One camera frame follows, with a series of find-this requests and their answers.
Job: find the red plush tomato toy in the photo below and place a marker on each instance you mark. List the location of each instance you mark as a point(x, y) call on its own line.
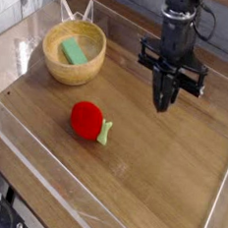
point(88, 122)

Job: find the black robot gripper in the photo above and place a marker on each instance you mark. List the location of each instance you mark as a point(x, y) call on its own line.
point(172, 61)

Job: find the clear acrylic tray barrier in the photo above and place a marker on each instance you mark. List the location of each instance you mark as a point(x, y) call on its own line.
point(157, 170)

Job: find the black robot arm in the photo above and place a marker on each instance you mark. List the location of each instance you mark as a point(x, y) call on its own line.
point(189, 10)

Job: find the brown wooden bowl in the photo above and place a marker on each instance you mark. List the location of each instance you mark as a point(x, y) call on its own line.
point(91, 40)

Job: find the black clamp under table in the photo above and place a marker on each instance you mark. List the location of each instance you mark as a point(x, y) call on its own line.
point(8, 216)

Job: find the green rectangular block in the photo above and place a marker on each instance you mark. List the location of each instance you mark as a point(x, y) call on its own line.
point(73, 52)

